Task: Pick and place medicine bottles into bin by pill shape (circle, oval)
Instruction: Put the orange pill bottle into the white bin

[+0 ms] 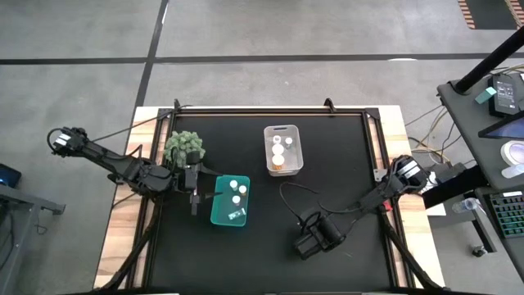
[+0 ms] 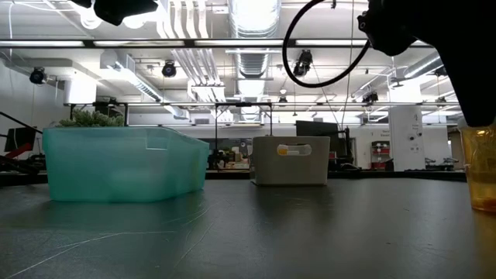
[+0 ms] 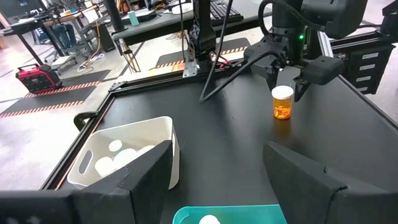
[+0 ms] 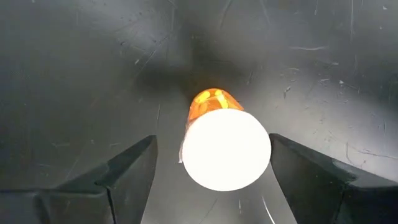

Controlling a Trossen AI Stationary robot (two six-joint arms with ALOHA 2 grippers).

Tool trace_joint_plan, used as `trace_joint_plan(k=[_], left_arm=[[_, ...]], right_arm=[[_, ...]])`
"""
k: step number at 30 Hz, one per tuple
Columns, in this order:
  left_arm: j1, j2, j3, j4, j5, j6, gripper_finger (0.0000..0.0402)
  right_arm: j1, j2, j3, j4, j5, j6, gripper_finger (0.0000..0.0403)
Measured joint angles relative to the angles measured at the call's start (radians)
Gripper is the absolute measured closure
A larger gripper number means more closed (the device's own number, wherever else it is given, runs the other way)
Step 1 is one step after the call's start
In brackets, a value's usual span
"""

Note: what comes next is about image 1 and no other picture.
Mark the red connector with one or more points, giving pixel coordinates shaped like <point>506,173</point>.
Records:
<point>387,207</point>

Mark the white plastic bin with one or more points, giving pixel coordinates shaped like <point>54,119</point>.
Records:
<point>294,164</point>

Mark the clear water bottle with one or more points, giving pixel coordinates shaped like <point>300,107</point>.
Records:
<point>466,205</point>

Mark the black pole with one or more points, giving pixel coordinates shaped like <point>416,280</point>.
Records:
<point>487,61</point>

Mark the silver mounting bracket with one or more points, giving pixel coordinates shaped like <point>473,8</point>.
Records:
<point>378,174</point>

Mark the black power brick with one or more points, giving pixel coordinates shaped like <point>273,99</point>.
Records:
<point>505,96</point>

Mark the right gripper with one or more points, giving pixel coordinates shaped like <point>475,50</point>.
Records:
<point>309,243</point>

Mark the small clear vial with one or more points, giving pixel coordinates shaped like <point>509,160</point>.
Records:
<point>236,200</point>

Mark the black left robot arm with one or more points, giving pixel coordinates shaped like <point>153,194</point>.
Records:
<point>123,166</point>

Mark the green artificial plant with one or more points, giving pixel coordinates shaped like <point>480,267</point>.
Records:
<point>184,143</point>

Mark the blue-lit black device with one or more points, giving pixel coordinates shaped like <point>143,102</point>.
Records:
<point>8,175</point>

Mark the black frame hook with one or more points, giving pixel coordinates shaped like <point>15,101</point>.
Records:
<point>177,104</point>
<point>328,103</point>

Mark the small teal box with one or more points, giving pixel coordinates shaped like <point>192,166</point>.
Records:
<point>485,95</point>

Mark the clear pill bottle white cap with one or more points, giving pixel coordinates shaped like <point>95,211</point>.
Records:
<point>233,185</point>

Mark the black caster wheel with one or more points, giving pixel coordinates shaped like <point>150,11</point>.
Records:
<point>479,250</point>

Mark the black keyboard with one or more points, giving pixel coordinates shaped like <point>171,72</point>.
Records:
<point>507,214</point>

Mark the small orange pill bottle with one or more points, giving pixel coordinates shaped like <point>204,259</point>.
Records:
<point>242,189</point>

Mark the teal plastic bin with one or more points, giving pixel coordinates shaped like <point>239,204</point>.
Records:
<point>223,213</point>

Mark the black table frame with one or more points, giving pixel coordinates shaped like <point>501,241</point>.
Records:
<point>266,111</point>

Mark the grey side desk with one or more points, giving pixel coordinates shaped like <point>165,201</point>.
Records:
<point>24,196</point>

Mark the black mat with orange stripes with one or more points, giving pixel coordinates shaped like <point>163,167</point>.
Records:
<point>489,14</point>

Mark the teal pill bottle white cap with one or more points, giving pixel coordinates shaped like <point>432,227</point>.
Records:
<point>237,214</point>

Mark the monitor with blue screen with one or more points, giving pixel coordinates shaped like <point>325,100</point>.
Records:
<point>505,128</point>

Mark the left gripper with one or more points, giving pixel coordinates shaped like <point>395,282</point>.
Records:
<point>191,180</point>

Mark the teal bottle with pink pills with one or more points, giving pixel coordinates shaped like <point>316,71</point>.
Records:
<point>289,141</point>

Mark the black desk foot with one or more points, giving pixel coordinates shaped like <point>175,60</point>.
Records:
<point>454,188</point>

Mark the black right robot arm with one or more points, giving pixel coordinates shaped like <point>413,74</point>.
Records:
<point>405,174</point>

